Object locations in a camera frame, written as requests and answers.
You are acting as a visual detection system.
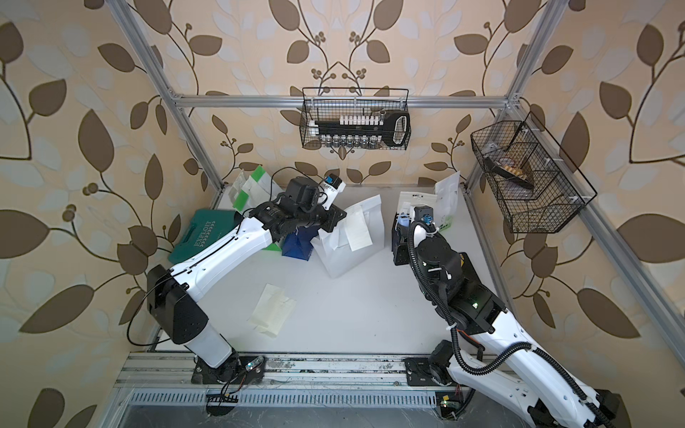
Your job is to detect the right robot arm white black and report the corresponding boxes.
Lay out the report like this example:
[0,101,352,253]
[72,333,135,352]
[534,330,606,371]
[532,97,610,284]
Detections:
[392,205,622,427]

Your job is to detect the white bag back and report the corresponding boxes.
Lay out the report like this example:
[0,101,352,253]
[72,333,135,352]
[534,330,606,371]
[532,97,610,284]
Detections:
[311,195,385,278]

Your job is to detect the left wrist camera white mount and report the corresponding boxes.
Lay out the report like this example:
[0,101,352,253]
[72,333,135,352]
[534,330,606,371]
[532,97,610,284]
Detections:
[319,173,346,210]

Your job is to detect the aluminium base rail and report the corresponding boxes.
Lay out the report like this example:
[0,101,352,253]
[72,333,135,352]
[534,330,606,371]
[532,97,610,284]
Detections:
[113,351,558,392]

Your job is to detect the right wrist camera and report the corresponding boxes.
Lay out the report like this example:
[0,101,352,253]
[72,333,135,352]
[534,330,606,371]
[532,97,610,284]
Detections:
[410,204,438,235]

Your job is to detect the green white cool tea bag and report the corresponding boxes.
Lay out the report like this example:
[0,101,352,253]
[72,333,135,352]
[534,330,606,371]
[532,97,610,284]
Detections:
[233,167,280,256]

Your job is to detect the object in right basket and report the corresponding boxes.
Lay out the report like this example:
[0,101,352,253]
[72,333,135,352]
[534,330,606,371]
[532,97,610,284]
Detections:
[483,157,534,190]

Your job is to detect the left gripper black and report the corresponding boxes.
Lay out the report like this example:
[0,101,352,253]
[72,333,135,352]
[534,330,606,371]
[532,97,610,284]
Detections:
[291,194,346,231]

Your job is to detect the right wire basket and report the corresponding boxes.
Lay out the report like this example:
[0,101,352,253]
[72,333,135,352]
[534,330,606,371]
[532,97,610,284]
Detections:
[470,112,598,234]

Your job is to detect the wire basket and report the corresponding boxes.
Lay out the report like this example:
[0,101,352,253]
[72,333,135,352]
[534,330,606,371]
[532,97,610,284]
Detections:
[470,112,598,234]
[299,86,411,151]

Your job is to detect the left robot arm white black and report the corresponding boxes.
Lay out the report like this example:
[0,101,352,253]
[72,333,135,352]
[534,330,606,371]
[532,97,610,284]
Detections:
[144,174,346,373]

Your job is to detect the black socket set holder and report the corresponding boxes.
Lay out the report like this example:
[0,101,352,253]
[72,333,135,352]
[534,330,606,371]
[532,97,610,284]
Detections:
[308,110,411,148]

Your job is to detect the green plastic tool case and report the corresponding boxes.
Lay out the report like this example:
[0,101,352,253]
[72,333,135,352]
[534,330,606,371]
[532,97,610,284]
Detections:
[168,209,243,265]

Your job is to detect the blue takeaway bag white handles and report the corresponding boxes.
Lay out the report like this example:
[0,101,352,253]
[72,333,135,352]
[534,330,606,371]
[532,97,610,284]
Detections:
[281,226,319,261]

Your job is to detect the white green bag right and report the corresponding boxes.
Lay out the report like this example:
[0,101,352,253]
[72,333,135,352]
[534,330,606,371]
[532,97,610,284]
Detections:
[433,172,461,230]

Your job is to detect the back wire basket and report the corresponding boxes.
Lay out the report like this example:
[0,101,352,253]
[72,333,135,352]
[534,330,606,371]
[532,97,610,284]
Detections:
[299,86,411,151]

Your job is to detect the small dark navy bag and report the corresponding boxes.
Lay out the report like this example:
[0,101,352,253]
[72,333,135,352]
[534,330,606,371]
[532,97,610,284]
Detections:
[228,170,248,212]

